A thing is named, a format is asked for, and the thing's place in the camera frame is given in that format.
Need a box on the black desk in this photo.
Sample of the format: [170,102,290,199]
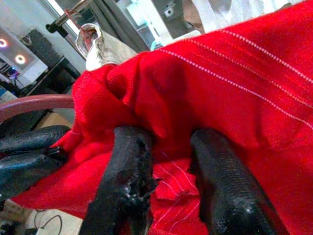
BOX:
[19,55,82,98]

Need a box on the white computer case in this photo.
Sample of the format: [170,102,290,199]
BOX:
[0,25,49,83]

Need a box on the white glass door cabinet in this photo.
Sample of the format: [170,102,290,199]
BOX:
[114,0,205,51]

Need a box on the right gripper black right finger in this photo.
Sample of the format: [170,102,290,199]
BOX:
[189,128,277,235]

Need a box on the red t-shirt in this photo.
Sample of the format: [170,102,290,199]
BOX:
[11,0,313,235]

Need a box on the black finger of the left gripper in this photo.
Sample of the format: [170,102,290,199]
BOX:
[0,146,68,204]
[0,125,71,157]

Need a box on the red plastic clothes hanger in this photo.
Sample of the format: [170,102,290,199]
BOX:
[0,94,75,123]

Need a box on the white printed t-shirt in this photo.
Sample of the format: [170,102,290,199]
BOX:
[190,0,304,34]

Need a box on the cream hanging garment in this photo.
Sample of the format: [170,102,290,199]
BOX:
[75,23,137,71]

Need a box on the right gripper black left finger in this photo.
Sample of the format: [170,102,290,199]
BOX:
[79,126,157,235]

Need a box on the dark grey curtain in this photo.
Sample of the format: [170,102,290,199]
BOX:
[90,0,152,52]

